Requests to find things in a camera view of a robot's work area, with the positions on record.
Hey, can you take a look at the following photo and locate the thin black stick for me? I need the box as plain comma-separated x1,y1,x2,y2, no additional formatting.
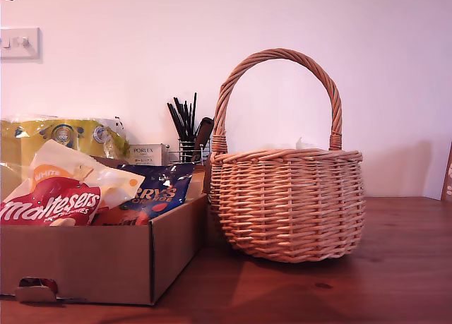
191,92,198,141
167,102,184,140
184,99,194,140
172,97,190,140

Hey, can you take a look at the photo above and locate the white wall light switch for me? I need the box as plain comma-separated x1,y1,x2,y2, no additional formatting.
0,27,40,61

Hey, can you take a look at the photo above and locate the wooden chair back with dots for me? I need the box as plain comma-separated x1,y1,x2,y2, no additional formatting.
440,150,452,202

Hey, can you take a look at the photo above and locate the yellow kitchen towel pack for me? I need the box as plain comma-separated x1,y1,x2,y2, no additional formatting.
0,114,131,201

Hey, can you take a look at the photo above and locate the blue Terry's orange egg bag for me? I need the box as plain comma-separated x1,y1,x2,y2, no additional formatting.
92,163,197,227

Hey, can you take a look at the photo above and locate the white Porlex box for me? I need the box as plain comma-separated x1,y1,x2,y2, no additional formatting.
129,143,169,167

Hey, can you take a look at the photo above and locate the wire utensil holder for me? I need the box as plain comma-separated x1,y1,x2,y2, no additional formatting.
168,137,213,164

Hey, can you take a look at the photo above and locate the brown cardboard box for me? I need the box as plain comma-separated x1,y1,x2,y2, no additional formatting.
0,156,208,306

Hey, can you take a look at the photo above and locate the woven wicker basket with handle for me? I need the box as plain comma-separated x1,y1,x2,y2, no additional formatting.
208,47,367,264

